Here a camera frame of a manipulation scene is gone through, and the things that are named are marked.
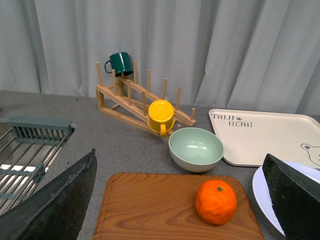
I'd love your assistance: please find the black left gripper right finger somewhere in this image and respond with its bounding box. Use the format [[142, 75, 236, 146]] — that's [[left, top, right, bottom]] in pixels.
[[262, 153, 320, 240]]

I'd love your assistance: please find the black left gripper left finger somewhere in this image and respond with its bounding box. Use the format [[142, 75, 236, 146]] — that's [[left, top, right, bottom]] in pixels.
[[0, 149, 97, 240]]

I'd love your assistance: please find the white round plate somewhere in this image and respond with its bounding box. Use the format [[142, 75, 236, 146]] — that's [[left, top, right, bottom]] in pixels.
[[252, 161, 320, 236]]

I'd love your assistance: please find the orange mandarin fruit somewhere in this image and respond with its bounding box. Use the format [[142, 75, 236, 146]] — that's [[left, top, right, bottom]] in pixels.
[[194, 179, 237, 225]]

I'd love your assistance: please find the grey green dish drainer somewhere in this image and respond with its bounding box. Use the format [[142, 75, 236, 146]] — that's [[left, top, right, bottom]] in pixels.
[[0, 115, 75, 214]]

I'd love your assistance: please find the wooden cutting board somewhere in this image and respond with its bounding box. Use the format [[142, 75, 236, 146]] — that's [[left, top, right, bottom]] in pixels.
[[93, 172, 264, 240]]

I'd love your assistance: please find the beige bear tray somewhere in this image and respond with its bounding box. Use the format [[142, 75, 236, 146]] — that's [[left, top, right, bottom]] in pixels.
[[208, 109, 320, 169]]

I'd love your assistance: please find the light green bowl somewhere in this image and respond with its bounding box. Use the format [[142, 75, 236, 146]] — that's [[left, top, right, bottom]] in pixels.
[[168, 127, 225, 173]]

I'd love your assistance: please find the wooden peg drying rack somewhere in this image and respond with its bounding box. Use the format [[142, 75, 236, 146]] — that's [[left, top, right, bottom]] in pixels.
[[95, 60, 196, 138]]

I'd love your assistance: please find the yellow mug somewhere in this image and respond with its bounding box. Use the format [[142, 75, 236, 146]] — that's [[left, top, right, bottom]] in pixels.
[[147, 99, 175, 137]]

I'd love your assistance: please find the grey curtain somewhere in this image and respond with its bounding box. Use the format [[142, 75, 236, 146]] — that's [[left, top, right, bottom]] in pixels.
[[0, 0, 320, 115]]

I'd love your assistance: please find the dark green mug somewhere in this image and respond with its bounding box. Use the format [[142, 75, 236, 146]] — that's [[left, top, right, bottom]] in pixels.
[[104, 52, 134, 77]]

